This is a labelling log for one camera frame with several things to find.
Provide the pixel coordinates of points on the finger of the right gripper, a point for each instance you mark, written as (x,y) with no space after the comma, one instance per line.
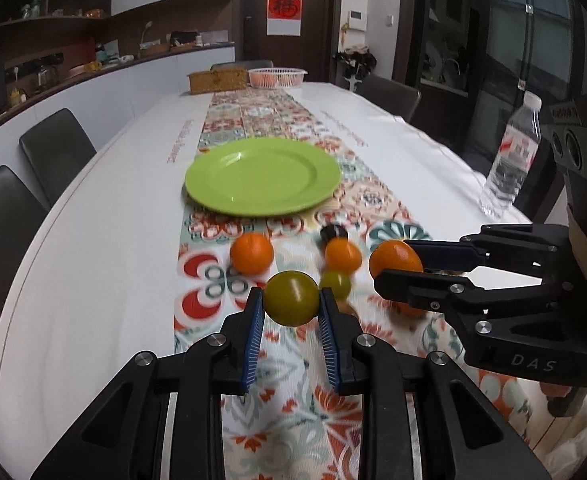
(457,296)
(527,249)

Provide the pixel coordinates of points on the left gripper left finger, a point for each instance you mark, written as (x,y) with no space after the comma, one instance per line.
(157,410)

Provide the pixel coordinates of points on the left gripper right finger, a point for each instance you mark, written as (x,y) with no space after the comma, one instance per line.
(422,417)

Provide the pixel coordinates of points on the orange mandarin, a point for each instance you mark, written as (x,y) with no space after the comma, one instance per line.
(393,255)
(252,253)

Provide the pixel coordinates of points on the small green tomato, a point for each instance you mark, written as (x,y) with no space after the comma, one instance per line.
(337,282)

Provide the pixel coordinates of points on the small orange tomato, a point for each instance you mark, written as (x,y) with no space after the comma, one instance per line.
(342,256)

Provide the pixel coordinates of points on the dark purple fruit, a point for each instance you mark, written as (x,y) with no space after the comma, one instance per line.
(332,231)

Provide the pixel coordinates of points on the clear water bottle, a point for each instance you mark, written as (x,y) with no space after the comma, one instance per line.
(514,158)

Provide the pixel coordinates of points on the patterned table runner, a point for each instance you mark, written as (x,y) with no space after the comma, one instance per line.
(290,425)

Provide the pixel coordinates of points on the dark chair right side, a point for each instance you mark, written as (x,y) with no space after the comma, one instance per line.
(396,98)

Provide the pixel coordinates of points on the dark chair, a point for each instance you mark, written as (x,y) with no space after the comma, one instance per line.
(57,149)
(396,98)
(21,215)

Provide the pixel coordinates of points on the green plate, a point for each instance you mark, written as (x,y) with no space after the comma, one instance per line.
(262,177)

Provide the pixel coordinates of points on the dark chair near left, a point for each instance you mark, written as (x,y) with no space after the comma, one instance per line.
(21,215)

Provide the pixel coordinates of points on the clear plastic fruit container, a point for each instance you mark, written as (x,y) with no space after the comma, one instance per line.
(270,78)

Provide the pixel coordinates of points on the dark chair far end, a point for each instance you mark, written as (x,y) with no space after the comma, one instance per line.
(246,65)

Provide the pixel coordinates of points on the woven wicker box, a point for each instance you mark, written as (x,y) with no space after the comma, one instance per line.
(212,81)

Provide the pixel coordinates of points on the red door poster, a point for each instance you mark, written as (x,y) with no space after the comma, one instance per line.
(284,18)

